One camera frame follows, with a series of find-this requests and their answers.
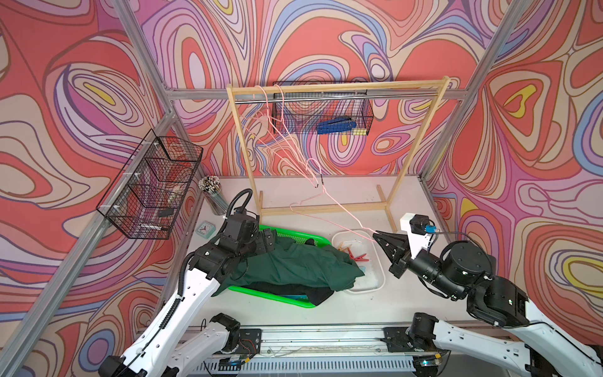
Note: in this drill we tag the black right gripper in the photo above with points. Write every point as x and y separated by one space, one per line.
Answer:
400 258

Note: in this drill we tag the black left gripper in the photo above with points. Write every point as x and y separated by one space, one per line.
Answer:
262 247

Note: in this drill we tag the red plastic clothespin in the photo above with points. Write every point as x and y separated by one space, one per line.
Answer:
360 258

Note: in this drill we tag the dark green t-shirt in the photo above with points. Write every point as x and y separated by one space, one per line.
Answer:
295 263

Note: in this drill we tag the wooden clothespin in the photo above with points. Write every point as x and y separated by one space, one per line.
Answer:
346 246

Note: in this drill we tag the black t-shirt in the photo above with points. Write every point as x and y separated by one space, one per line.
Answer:
315 295

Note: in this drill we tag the pink hanger of black shirt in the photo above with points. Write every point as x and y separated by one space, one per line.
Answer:
292 136

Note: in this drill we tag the pink hanger of teal shirt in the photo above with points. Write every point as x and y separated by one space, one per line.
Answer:
281 144

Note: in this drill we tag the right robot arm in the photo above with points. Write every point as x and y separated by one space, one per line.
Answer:
463 271

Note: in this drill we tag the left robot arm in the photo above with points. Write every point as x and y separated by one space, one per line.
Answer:
159 351

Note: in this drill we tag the green plastic basket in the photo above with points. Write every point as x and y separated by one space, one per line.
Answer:
294 300

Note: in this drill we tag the white plastic tray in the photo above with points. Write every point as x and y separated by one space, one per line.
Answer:
374 278

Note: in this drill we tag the clear pencil cup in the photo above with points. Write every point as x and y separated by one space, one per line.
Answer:
211 188

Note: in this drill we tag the blue item in basket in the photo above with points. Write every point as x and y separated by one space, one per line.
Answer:
336 126

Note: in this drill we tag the metal hanging rod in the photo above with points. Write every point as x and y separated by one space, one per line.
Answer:
328 96

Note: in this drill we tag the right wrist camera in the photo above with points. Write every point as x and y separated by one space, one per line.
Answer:
420 232

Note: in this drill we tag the black wire basket left wall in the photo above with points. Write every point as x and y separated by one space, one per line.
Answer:
145 200

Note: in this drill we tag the black wire basket wall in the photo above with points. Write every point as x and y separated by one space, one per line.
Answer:
145 200
303 117

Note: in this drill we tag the black wire basket back wall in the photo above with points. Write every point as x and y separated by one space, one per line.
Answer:
303 117

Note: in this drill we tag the wooden clothes rack frame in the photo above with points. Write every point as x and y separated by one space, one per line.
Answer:
399 125

